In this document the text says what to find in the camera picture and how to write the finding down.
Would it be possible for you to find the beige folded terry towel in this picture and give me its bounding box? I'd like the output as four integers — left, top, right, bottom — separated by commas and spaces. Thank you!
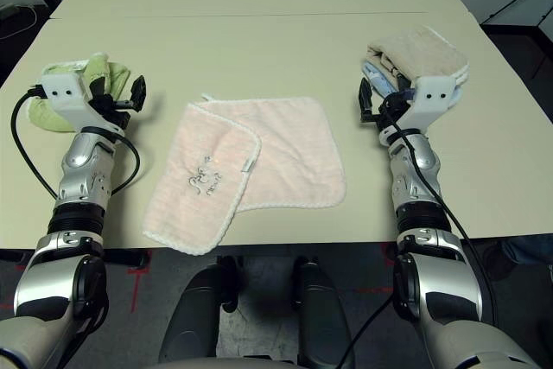
366, 26, 471, 85

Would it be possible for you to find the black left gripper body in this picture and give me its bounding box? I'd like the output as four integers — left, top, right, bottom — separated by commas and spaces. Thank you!
88, 92, 137, 132

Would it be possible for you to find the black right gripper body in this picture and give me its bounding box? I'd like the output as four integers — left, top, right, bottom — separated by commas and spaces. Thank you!
360, 91, 416, 136

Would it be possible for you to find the black framed glass cabinet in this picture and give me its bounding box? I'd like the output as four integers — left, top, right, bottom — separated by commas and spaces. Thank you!
479, 0, 553, 85

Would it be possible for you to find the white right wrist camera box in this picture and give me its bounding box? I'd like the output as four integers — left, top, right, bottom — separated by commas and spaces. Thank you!
399, 74, 460, 130

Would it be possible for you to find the green terry towel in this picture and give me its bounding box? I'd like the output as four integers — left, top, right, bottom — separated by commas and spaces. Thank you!
26, 52, 133, 133

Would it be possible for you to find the black table leg bracket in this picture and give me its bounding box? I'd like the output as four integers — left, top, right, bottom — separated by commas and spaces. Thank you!
102, 250, 152, 270

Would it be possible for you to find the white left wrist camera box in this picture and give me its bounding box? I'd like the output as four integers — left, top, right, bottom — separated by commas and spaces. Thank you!
41, 73, 124, 133

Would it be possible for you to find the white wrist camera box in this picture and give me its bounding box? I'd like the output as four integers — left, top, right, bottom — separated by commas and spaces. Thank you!
399, 74, 460, 130
41, 73, 124, 133

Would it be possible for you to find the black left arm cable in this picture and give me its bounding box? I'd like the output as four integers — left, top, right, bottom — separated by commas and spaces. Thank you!
10, 86, 142, 200

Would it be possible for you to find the grey robot right leg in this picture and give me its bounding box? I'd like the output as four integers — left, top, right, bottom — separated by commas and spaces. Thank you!
297, 256, 355, 369

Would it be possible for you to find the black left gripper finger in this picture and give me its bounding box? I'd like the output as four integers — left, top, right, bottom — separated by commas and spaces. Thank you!
128, 75, 148, 113
90, 79, 109, 102

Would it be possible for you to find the white floor cable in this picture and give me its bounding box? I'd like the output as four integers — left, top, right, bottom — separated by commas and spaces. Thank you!
15, 2, 39, 29

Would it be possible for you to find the bystander leg in blue jeans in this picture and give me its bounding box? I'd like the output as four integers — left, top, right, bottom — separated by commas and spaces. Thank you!
500, 233, 553, 269

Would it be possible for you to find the pink terry towel with embroidery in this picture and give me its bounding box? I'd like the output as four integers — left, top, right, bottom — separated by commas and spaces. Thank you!
142, 92, 348, 257

